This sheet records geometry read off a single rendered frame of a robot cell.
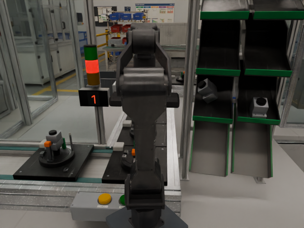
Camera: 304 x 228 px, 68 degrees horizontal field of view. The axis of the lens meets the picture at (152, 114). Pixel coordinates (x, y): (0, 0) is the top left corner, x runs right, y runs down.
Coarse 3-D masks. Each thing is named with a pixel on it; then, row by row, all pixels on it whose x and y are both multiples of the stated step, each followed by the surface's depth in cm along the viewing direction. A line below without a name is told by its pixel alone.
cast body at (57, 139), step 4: (48, 132) 90; (52, 132) 90; (56, 132) 91; (60, 132) 93; (48, 136) 89; (52, 136) 89; (56, 136) 89; (60, 136) 93; (48, 140) 90; (52, 140) 90; (56, 140) 90; (60, 140) 93; (52, 144) 89; (56, 144) 89; (60, 144) 93; (52, 148) 90; (56, 148) 90
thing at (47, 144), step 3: (48, 141) 87; (45, 144) 86; (48, 144) 86; (51, 144) 88; (48, 147) 87; (48, 150) 87; (51, 150) 89; (48, 153) 88; (51, 153) 89; (48, 156) 88; (51, 156) 89; (48, 159) 89; (51, 159) 89
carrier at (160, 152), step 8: (120, 144) 102; (112, 152) 99; (120, 152) 99; (128, 152) 96; (160, 152) 99; (112, 160) 94; (120, 160) 91; (128, 160) 90; (160, 160) 94; (112, 168) 89; (120, 168) 89; (128, 168) 87; (104, 176) 84; (112, 176) 84; (120, 176) 84
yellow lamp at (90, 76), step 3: (87, 75) 91; (90, 75) 90; (93, 75) 90; (96, 75) 91; (99, 75) 93; (87, 78) 92; (90, 78) 91; (93, 78) 91; (96, 78) 92; (99, 78) 93; (87, 81) 93; (90, 81) 91; (93, 81) 91; (96, 81) 92; (99, 81) 93; (90, 84) 92; (93, 84) 92; (96, 84) 92
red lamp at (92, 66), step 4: (96, 60) 90; (88, 64) 89; (92, 64) 89; (96, 64) 90; (88, 68) 90; (92, 68) 89; (96, 68) 90; (88, 72) 90; (92, 72) 90; (96, 72) 91
